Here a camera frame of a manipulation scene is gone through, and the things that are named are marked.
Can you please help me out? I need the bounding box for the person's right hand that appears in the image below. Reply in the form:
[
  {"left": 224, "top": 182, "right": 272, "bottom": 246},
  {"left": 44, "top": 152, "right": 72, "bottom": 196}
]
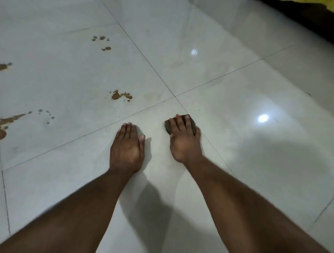
[{"left": 169, "top": 114, "right": 204, "bottom": 165}]

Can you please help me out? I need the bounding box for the person's left hand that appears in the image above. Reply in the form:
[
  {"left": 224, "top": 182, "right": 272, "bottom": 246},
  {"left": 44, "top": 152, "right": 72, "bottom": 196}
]
[{"left": 109, "top": 122, "right": 146, "bottom": 174}]

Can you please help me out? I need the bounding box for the dark brown scrubbing sponge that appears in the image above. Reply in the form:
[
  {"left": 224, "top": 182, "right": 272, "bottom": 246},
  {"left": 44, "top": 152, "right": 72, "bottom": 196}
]
[{"left": 164, "top": 114, "right": 197, "bottom": 136}]

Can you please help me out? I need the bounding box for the person's right forearm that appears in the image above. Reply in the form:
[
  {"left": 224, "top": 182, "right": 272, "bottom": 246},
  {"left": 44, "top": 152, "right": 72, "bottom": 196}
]
[{"left": 185, "top": 155, "right": 329, "bottom": 253}]

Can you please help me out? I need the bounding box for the person's left forearm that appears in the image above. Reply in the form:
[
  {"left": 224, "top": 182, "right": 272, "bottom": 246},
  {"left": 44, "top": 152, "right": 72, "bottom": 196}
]
[{"left": 0, "top": 169, "right": 131, "bottom": 253}]

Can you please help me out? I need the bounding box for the dark cloth with yellow edge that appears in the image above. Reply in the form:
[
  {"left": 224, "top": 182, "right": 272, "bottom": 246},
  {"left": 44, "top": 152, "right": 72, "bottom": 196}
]
[{"left": 257, "top": 0, "right": 334, "bottom": 45}]

